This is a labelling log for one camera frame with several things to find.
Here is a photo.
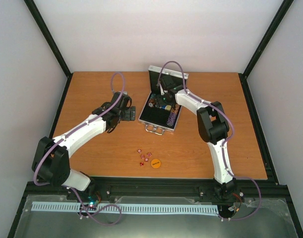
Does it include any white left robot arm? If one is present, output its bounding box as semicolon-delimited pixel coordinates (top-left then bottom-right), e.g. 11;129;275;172
32;92;135;200

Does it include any light blue cable duct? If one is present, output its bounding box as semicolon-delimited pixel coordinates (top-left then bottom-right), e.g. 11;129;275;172
31;201;219;216

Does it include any red poker chip stack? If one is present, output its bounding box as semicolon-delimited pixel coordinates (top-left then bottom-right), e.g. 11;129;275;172
174;105;181;112

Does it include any brown poker chip stack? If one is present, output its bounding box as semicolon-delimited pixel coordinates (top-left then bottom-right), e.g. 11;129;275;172
148;98;157;108

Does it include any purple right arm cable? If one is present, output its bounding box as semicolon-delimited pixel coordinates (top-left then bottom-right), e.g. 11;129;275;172
157;61;262;222

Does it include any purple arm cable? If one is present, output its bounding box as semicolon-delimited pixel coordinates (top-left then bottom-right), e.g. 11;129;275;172
157;61;262;222
33;72;122;226

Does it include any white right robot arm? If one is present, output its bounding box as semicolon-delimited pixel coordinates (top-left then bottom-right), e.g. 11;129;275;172
157;74;236;201

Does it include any blue playing card box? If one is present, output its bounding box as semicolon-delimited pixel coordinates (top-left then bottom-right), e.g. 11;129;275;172
162;105;172;111

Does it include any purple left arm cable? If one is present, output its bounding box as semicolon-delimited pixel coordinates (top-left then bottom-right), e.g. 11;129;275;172
33;72;122;226

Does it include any aluminium poker case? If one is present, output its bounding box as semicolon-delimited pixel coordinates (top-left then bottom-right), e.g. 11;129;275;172
138;65;189;135

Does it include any purple poker chip stack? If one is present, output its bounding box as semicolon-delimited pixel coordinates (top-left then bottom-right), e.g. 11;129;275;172
167;112;179;127

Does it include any orange dealer button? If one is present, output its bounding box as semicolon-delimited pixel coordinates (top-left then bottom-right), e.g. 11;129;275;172
151;159;161;169

